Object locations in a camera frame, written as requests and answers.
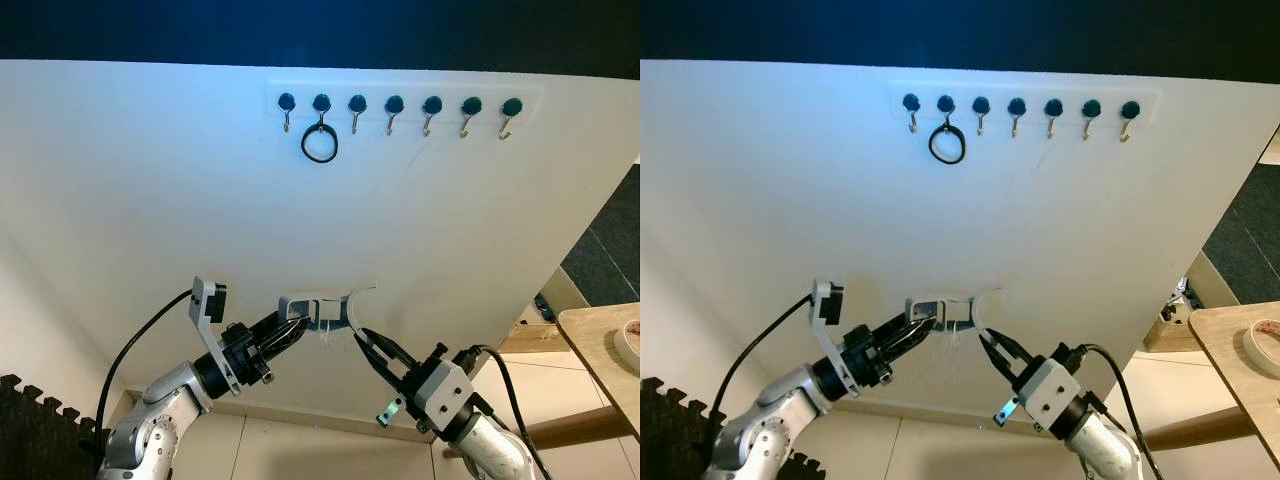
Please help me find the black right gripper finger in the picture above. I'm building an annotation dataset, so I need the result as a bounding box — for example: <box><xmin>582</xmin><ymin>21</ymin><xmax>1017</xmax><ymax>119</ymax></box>
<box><xmin>985</xmin><ymin>347</ymin><xmax>1023</xmax><ymax>391</ymax></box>
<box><xmin>356</xmin><ymin>328</ymin><xmax>419</xmax><ymax>369</ymax></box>
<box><xmin>362</xmin><ymin>345</ymin><xmax>403</xmax><ymax>393</ymax></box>
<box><xmin>978</xmin><ymin>333</ymin><xmax>1039</xmax><ymax>369</ymax></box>

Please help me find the pale partition board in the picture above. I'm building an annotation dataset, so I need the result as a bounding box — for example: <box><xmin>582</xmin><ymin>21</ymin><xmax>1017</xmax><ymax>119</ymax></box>
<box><xmin>0</xmin><ymin>58</ymin><xmax>641</xmax><ymax>431</ymax></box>
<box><xmin>640</xmin><ymin>58</ymin><xmax>1280</xmax><ymax>431</ymax></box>

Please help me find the light wooden table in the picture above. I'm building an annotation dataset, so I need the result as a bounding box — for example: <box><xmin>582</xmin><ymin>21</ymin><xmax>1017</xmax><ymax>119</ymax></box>
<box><xmin>440</xmin><ymin>300</ymin><xmax>641</xmax><ymax>459</ymax></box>
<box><xmin>1140</xmin><ymin>300</ymin><xmax>1280</xmax><ymax>453</ymax></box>

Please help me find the masking tape roll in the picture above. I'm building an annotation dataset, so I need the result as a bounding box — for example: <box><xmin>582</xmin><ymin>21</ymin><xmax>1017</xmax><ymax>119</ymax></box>
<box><xmin>1240</xmin><ymin>318</ymin><xmax>1280</xmax><ymax>366</ymax></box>
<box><xmin>613</xmin><ymin>318</ymin><xmax>641</xmax><ymax>376</ymax></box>

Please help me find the black foam puzzle mat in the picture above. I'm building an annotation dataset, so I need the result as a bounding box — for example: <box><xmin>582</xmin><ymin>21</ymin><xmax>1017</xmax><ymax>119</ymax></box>
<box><xmin>640</xmin><ymin>377</ymin><xmax>831</xmax><ymax>480</ymax></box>
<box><xmin>0</xmin><ymin>373</ymin><xmax>101</xmax><ymax>480</ymax></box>

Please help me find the black floor mat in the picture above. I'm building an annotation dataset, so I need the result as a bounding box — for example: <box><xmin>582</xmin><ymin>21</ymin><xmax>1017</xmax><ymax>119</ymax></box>
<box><xmin>1200</xmin><ymin>180</ymin><xmax>1280</xmax><ymax>306</ymax></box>
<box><xmin>560</xmin><ymin>165</ymin><xmax>641</xmax><ymax>306</ymax></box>

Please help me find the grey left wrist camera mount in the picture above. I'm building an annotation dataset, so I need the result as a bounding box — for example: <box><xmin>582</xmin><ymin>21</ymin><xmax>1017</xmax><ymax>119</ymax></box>
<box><xmin>812</xmin><ymin>278</ymin><xmax>869</xmax><ymax>399</ymax></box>
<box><xmin>189</xmin><ymin>276</ymin><xmax>246</xmax><ymax>397</ymax></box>

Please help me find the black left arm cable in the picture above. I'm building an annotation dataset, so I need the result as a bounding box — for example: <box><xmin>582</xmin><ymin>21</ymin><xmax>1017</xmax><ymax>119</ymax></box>
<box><xmin>705</xmin><ymin>295</ymin><xmax>816</xmax><ymax>466</ymax></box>
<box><xmin>95</xmin><ymin>290</ymin><xmax>196</xmax><ymax>466</ymax></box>

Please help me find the black ring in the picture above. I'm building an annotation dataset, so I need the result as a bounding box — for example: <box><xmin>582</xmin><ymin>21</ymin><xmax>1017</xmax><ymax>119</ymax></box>
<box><xmin>301</xmin><ymin>120</ymin><xmax>340</xmax><ymax>165</ymax></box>
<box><xmin>928</xmin><ymin>122</ymin><xmax>967</xmax><ymax>166</ymax></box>

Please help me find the white hook rail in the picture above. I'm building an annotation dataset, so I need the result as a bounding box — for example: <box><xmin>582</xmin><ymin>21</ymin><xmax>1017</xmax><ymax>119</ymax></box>
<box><xmin>890</xmin><ymin>88</ymin><xmax>1166</xmax><ymax>123</ymax></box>
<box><xmin>265</xmin><ymin>85</ymin><xmax>546</xmax><ymax>121</ymax></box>

